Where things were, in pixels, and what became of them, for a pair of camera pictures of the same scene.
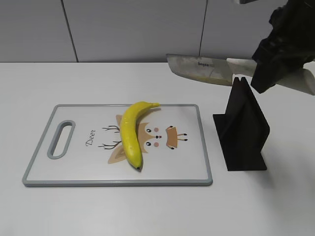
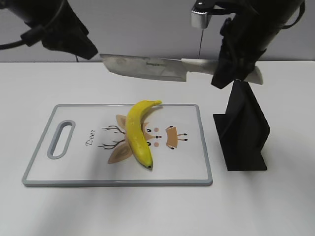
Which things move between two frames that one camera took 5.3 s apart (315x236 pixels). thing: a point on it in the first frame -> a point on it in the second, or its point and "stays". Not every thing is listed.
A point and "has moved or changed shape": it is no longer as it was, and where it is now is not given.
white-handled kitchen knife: [224, 71] -> [161, 69]
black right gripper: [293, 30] -> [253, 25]
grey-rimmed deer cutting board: [80, 145] stays
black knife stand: [242, 130] stays
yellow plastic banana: [129, 133] has moved or changed shape
